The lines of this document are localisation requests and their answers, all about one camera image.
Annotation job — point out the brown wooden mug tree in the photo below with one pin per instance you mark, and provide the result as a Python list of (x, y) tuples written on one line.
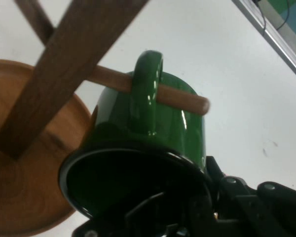
[(64, 61)]

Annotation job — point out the green enamel mug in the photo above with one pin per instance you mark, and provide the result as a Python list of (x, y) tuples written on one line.
[(143, 118)]

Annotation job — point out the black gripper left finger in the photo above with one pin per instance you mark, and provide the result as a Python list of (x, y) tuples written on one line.
[(197, 217)]

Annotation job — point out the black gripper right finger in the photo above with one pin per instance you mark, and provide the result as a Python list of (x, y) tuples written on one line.
[(261, 209)]

